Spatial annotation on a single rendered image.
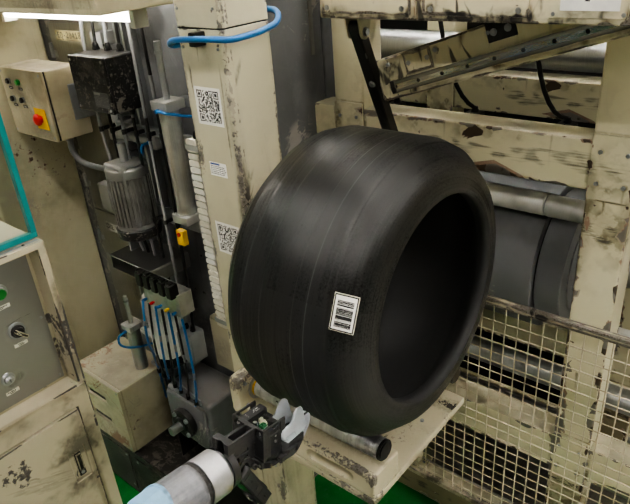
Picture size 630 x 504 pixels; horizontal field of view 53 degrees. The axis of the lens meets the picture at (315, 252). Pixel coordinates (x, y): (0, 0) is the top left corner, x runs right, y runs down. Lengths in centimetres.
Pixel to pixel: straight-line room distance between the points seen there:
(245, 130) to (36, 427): 82
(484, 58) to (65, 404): 119
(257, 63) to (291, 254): 43
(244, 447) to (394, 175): 49
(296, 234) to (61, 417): 83
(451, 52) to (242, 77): 43
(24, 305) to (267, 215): 66
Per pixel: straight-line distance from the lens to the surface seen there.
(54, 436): 162
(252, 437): 104
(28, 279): 149
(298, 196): 104
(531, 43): 129
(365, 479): 129
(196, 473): 98
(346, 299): 95
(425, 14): 123
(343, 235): 96
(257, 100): 127
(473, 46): 135
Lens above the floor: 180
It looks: 27 degrees down
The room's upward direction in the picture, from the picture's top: 5 degrees counter-clockwise
